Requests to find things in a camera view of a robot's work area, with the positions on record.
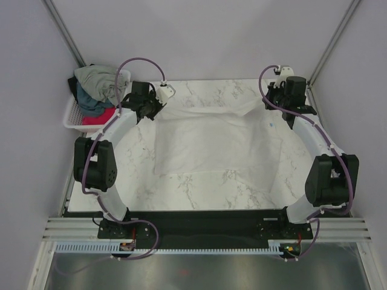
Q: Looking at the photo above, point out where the aluminium frame post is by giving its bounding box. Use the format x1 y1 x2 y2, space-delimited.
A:
42 0 86 67
308 0 362 88

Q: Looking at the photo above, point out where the white slotted cable duct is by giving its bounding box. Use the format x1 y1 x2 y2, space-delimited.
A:
54 240 299 255

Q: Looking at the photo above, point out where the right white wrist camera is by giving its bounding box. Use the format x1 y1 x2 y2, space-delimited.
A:
273 65 294 88

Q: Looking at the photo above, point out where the grey t shirt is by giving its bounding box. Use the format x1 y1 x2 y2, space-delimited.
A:
74 65 119 106

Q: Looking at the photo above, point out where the aluminium front rail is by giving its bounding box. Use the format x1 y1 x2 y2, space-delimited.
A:
43 217 371 242

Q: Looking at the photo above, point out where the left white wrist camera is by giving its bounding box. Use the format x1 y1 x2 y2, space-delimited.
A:
156 82 176 106

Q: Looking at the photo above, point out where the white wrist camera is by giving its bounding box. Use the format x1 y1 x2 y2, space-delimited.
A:
156 82 176 106
273 65 294 88

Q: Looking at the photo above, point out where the teal t shirt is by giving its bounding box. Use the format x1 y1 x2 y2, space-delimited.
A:
76 82 114 117

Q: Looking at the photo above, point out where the black t shirt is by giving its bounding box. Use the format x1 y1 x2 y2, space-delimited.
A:
67 63 97 98

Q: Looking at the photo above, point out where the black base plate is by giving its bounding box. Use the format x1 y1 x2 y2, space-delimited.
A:
97 211 312 250

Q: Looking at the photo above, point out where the red t shirt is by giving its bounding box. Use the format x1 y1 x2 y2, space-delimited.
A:
82 107 116 126

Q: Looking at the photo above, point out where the white plastic basket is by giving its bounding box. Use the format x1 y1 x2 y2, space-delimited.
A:
63 70 131 132

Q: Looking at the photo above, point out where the left aluminium frame post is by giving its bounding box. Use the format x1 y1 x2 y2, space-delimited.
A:
42 0 86 67

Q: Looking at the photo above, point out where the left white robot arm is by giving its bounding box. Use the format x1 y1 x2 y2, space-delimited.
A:
73 82 175 239

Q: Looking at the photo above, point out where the white t shirt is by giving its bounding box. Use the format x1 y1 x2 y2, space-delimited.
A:
154 100 282 192

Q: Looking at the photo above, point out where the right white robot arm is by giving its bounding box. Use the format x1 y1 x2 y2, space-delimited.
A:
263 75 359 238

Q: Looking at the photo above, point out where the right aluminium frame post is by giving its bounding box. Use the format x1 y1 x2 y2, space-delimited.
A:
308 0 362 88

